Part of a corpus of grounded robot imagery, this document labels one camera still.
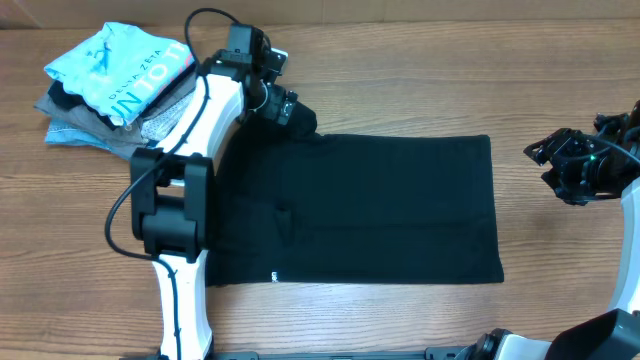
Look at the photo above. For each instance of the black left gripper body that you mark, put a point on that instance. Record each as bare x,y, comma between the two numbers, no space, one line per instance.
268,106

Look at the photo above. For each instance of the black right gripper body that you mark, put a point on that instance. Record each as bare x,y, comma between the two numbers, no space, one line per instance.
581,180

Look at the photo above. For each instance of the black t-shirt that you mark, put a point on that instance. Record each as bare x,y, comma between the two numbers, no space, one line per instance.
298,206

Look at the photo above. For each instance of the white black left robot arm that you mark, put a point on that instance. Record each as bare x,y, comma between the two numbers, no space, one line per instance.
173,198

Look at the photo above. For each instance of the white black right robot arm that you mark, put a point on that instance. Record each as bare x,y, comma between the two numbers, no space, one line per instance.
575,256

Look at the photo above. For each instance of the light blue printed t-shirt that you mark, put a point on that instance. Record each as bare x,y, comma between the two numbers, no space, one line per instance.
120,70

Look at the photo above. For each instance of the black folded garment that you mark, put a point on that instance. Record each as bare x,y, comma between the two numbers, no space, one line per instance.
65,100

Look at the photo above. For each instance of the blue denim jeans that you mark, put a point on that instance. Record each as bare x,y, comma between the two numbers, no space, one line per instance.
63,134

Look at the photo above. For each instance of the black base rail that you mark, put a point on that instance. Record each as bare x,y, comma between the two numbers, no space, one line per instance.
430,353

